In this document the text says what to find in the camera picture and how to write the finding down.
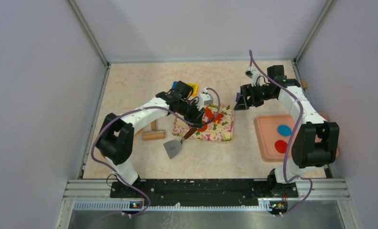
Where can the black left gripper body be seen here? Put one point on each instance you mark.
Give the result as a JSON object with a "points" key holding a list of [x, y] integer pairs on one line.
{"points": [[193, 114]]}

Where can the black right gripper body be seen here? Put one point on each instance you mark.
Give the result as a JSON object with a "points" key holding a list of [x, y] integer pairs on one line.
{"points": [[248, 97]]}

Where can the red dough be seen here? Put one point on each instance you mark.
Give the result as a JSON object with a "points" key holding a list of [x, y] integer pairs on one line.
{"points": [[217, 117]]}

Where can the floral cutting board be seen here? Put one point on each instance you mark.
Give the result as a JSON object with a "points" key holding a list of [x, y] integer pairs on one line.
{"points": [[222, 132]]}

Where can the metal dough scraper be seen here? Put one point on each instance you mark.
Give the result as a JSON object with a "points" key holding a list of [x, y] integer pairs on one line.
{"points": [[174, 147]]}

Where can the wooden dough roller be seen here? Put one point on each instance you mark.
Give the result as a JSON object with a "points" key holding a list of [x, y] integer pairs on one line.
{"points": [[154, 133]]}

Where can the cut red dough disc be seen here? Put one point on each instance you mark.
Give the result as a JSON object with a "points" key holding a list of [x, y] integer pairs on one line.
{"points": [[203, 129]]}

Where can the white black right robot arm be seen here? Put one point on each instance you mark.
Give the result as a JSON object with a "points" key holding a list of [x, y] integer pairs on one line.
{"points": [[291, 95]]}

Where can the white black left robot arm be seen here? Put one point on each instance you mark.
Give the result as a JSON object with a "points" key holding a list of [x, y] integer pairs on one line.
{"points": [[115, 141]]}

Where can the blue dough disc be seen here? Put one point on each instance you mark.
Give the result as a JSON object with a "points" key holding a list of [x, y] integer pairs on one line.
{"points": [[284, 130]]}

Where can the colourful toy brick block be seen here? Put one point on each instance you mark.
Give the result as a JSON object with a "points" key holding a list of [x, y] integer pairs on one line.
{"points": [[194, 88]]}

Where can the pink plastic tray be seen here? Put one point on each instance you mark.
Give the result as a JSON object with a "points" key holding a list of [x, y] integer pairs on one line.
{"points": [[271, 139]]}

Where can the small wooden piece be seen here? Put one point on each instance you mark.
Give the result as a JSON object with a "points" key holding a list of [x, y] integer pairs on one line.
{"points": [[304, 84]]}

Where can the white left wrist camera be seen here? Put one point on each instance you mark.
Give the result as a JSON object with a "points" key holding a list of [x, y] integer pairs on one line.
{"points": [[204, 99]]}

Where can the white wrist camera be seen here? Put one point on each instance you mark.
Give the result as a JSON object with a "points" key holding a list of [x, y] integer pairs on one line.
{"points": [[253, 75], [204, 99]]}

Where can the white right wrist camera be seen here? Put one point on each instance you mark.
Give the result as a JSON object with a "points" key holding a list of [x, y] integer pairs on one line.
{"points": [[253, 75]]}

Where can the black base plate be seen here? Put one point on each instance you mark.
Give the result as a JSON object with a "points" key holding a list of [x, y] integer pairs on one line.
{"points": [[204, 192]]}

